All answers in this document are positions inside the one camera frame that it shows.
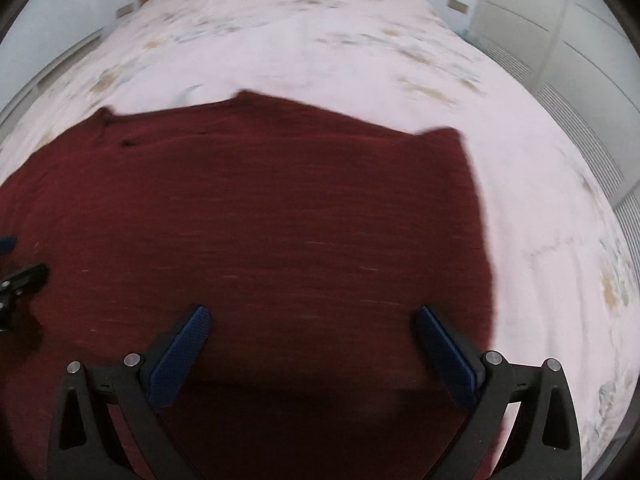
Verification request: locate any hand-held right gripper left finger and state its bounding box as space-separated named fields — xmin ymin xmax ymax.
xmin=47 ymin=304 xmax=212 ymax=480

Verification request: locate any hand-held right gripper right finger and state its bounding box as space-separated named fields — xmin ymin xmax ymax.
xmin=414 ymin=305 xmax=583 ymax=480

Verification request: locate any dark red towel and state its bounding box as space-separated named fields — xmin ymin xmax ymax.
xmin=0 ymin=89 xmax=499 ymax=480

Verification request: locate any bed with floral sheet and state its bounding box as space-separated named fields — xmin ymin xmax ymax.
xmin=0 ymin=0 xmax=637 ymax=480

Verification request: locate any white wardrobe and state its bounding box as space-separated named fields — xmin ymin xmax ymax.
xmin=469 ymin=0 xmax=640 ymax=266

